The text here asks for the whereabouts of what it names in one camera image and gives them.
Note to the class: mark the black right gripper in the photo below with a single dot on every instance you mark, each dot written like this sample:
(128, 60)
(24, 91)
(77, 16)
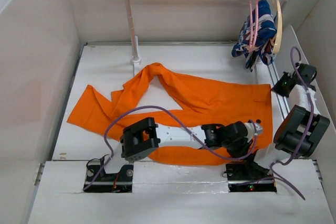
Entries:
(277, 86)

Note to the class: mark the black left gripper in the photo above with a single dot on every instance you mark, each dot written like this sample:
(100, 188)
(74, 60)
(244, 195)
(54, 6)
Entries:
(245, 144)

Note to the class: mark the orange trousers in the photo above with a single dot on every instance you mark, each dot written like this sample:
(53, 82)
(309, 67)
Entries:
(201, 101)

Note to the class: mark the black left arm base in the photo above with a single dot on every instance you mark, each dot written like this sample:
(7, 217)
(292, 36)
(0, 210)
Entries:
(99, 181)

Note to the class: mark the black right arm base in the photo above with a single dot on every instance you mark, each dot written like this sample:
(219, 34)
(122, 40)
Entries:
(247, 177)

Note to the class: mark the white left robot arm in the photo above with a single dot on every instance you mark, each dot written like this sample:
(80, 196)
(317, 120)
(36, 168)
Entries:
(203, 145)

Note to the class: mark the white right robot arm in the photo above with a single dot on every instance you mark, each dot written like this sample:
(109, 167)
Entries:
(303, 128)

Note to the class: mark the beige hanger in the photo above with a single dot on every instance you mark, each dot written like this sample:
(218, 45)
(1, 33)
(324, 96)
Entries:
(276, 41)

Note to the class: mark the pink hanger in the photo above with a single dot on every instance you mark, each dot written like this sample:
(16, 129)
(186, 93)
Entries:
(253, 17)

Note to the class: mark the blue patterned garment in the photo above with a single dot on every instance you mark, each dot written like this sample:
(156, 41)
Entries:
(266, 31)

